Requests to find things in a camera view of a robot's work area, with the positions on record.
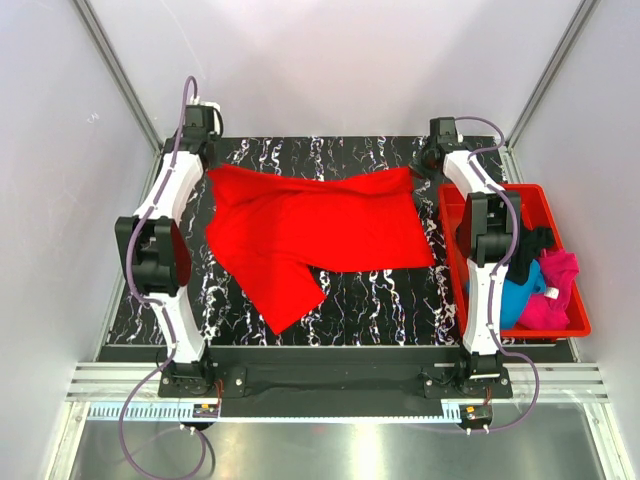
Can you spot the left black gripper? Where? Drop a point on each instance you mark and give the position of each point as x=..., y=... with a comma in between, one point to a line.
x=214, y=137

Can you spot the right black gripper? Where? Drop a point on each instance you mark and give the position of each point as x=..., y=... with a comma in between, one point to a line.
x=415, y=164

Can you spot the red t shirt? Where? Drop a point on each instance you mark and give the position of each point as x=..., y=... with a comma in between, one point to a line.
x=268, y=231

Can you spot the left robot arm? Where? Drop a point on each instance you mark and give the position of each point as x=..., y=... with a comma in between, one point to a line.
x=155, y=260

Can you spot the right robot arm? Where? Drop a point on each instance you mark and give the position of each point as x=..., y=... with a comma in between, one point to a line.
x=487, y=237

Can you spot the black t shirt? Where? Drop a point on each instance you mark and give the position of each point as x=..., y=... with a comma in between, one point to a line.
x=531, y=242

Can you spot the blue t shirt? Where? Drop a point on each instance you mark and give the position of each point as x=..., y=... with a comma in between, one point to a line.
x=514, y=297

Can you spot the pink t shirt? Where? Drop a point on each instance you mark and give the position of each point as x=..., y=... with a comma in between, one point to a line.
x=546, y=308

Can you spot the right yellow connector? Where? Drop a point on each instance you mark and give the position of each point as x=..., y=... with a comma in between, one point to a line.
x=477, y=412

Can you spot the yellow connector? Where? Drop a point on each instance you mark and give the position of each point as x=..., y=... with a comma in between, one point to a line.
x=477, y=412
x=206, y=411

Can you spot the left yellow connector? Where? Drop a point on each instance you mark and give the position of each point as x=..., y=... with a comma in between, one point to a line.
x=206, y=411

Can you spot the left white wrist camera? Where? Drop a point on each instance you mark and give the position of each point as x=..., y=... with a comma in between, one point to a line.
x=214, y=106

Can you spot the right aluminium frame post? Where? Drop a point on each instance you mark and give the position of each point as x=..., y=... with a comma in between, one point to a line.
x=577, y=23

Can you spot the aluminium frame post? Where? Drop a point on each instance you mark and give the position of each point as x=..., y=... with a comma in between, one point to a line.
x=100, y=39
x=577, y=23

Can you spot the left aluminium frame post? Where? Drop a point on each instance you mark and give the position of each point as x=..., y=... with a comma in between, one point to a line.
x=100, y=39

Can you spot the aluminium rail with cable duct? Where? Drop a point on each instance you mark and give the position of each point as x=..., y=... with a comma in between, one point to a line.
x=109, y=391

